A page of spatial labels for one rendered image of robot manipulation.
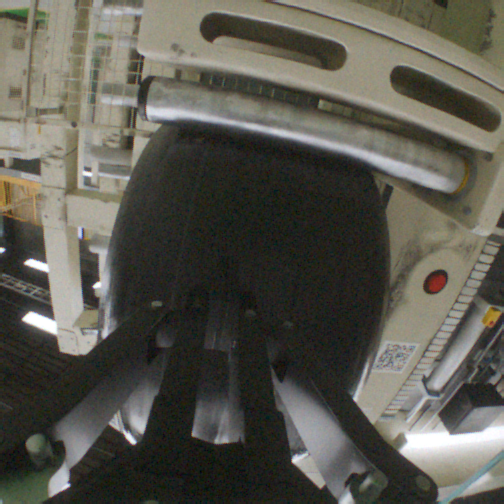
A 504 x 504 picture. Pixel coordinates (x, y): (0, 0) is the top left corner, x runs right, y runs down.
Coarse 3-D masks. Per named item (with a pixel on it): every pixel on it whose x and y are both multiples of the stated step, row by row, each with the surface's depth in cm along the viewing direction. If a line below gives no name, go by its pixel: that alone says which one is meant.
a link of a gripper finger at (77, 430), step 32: (128, 320) 12; (160, 320) 13; (96, 352) 10; (128, 352) 10; (160, 352) 13; (64, 384) 8; (96, 384) 8; (128, 384) 11; (0, 416) 6; (32, 416) 6; (64, 416) 7; (96, 416) 8; (0, 448) 5; (64, 448) 7
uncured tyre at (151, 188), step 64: (128, 192) 27; (192, 192) 25; (256, 192) 26; (320, 192) 27; (128, 256) 24; (192, 256) 24; (256, 256) 24; (320, 256) 25; (384, 256) 29; (320, 320) 25; (384, 320) 29
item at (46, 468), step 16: (32, 448) 6; (48, 448) 6; (16, 464) 6; (32, 464) 6; (48, 464) 6; (64, 464) 6; (0, 480) 5; (16, 480) 5; (32, 480) 5; (48, 480) 6; (64, 480) 6; (0, 496) 5; (16, 496) 5; (32, 496) 5; (48, 496) 5
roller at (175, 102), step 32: (160, 96) 24; (192, 96) 25; (224, 96) 25; (256, 96) 26; (192, 128) 27; (224, 128) 26; (256, 128) 26; (288, 128) 26; (320, 128) 26; (352, 128) 26; (352, 160) 28; (384, 160) 27; (416, 160) 27; (448, 160) 28; (448, 192) 30
